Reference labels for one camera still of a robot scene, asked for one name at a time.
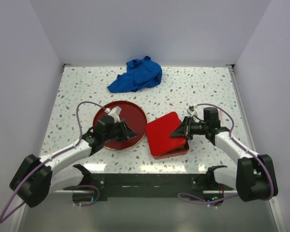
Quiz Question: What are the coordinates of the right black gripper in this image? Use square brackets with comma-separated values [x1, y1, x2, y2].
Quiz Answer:
[169, 116, 208, 141]

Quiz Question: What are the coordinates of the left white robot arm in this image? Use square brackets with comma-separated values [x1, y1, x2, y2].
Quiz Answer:
[10, 116, 137, 208]

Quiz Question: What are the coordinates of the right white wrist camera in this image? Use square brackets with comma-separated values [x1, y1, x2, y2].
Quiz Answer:
[187, 105, 198, 117]

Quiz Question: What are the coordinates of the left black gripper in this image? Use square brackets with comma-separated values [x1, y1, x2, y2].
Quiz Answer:
[103, 118, 137, 142]

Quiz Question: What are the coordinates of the round dark red tray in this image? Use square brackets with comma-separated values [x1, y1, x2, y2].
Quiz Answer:
[89, 101, 147, 151]

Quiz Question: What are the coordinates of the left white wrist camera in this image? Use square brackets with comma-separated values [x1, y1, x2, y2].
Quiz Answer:
[104, 106, 121, 123]

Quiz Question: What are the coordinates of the blue crumpled cloth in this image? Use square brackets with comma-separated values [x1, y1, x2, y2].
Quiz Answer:
[107, 56, 162, 93]

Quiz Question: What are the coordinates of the red square box lid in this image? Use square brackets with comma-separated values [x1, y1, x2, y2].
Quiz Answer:
[145, 112, 187, 156]

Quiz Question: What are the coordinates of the red compartment cookie box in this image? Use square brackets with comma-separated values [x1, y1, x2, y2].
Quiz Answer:
[153, 142, 189, 160]

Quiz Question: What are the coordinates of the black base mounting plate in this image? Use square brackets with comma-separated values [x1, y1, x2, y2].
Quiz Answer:
[72, 173, 235, 203]

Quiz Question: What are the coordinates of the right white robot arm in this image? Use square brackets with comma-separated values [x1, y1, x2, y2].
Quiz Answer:
[170, 103, 278, 202]

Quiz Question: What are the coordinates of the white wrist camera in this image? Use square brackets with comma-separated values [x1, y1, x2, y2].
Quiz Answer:
[187, 105, 198, 117]
[104, 106, 121, 123]

